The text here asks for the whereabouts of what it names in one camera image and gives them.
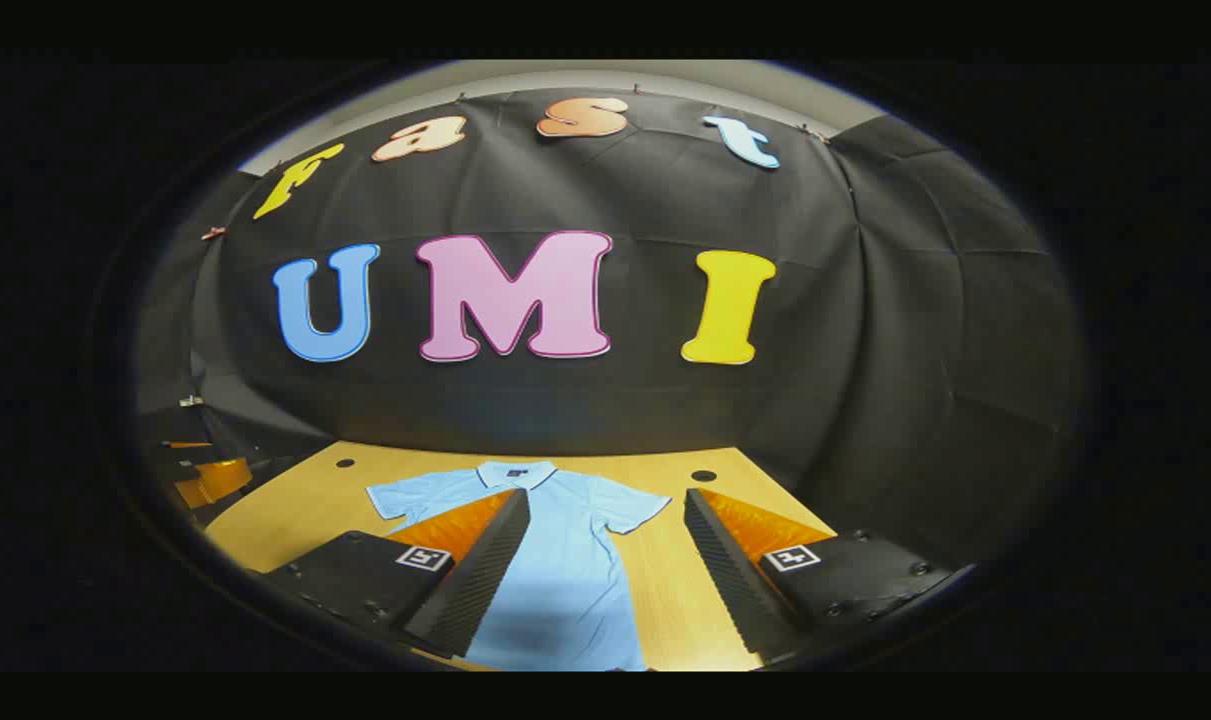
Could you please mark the black backdrop cloth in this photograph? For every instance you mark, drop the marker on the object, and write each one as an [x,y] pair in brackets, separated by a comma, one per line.
[865,350]

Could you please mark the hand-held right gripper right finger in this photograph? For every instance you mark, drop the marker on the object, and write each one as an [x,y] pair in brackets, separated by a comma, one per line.
[727,570]

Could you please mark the light blue T-shirt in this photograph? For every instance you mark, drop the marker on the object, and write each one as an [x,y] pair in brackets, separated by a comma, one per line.
[565,570]

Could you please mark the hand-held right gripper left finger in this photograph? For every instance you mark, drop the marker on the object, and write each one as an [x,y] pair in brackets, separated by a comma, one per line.
[485,570]

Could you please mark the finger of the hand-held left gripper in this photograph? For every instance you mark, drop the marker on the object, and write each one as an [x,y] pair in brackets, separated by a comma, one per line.
[223,478]
[187,444]

